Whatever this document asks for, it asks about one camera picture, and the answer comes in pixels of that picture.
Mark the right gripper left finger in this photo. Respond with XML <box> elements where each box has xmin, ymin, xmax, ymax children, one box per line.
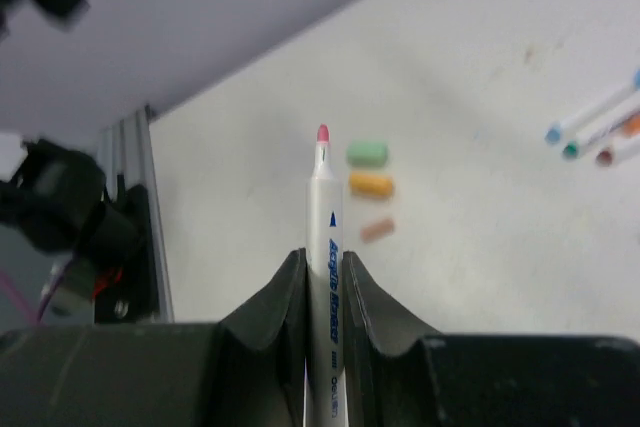
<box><xmin>1</xmin><ymin>250</ymin><xmax>307</xmax><ymax>426</ymax></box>

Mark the red cap marker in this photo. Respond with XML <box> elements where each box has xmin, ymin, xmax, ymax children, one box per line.
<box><xmin>306</xmin><ymin>124</ymin><xmax>346</xmax><ymax>426</ymax></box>

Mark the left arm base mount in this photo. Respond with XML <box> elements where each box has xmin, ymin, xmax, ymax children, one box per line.
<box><xmin>44</xmin><ymin>184</ymin><xmax>164</xmax><ymax>324</ymax></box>

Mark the blue cap marker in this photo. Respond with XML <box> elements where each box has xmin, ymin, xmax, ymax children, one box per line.
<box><xmin>545</xmin><ymin>71</ymin><xmax>639</xmax><ymax>145</ymax></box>

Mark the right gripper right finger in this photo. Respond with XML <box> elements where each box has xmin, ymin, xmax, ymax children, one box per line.
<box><xmin>343</xmin><ymin>252</ymin><xmax>639</xmax><ymax>426</ymax></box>

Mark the orange highlighter cap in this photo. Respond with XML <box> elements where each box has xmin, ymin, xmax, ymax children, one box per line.
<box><xmin>349</xmin><ymin>172</ymin><xmax>394</xmax><ymax>199</ymax></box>

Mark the teal cap marker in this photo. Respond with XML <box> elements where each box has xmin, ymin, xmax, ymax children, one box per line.
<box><xmin>562</xmin><ymin>90</ymin><xmax>639</xmax><ymax>160</ymax></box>

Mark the salmon marker cap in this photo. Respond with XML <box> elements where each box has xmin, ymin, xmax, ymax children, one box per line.
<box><xmin>360</xmin><ymin>217</ymin><xmax>395</xmax><ymax>243</ymax></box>

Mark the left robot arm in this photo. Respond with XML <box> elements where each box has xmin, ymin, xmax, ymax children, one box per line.
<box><xmin>1</xmin><ymin>0</ymin><xmax>90</xmax><ymax>253</ymax></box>

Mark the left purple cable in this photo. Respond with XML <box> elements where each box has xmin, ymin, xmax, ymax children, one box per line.
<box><xmin>0</xmin><ymin>256</ymin><xmax>76</xmax><ymax>324</ymax></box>

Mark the orange cap marker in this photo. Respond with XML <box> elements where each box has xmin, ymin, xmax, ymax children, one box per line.
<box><xmin>619</xmin><ymin>114</ymin><xmax>640</xmax><ymax>138</ymax></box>

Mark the brown cap marker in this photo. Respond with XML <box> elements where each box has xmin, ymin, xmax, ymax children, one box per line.
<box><xmin>595</xmin><ymin>135</ymin><xmax>639</xmax><ymax>167</ymax></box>

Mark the aluminium rail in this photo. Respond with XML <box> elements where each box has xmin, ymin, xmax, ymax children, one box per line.
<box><xmin>94</xmin><ymin>106</ymin><xmax>174</xmax><ymax>323</ymax></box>

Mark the green highlighter cap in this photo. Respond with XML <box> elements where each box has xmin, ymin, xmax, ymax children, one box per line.
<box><xmin>346</xmin><ymin>141</ymin><xmax>389</xmax><ymax>168</ymax></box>

